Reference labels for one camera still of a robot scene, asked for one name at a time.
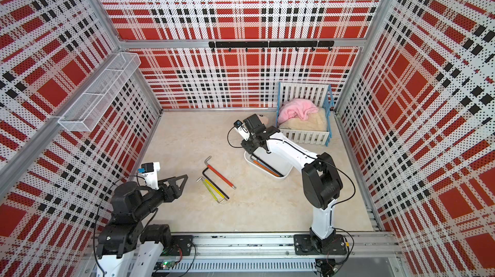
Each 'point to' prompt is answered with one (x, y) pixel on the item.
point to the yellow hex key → (208, 182)
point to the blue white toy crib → (320, 94)
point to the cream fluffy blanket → (318, 122)
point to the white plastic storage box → (275, 161)
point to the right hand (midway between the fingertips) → (251, 141)
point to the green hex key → (212, 193)
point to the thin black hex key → (203, 172)
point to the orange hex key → (265, 168)
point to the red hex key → (218, 173)
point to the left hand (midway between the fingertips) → (185, 177)
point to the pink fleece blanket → (296, 107)
